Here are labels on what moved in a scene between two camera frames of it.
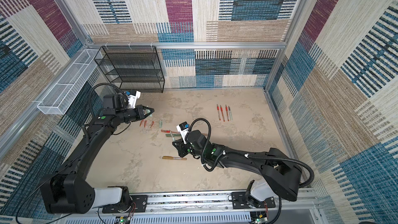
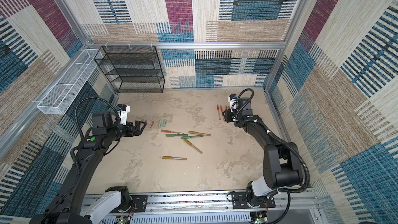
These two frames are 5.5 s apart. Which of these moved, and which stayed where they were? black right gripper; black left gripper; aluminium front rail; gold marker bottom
Moved: black right gripper; black left gripper
Stayed: aluminium front rail; gold marker bottom
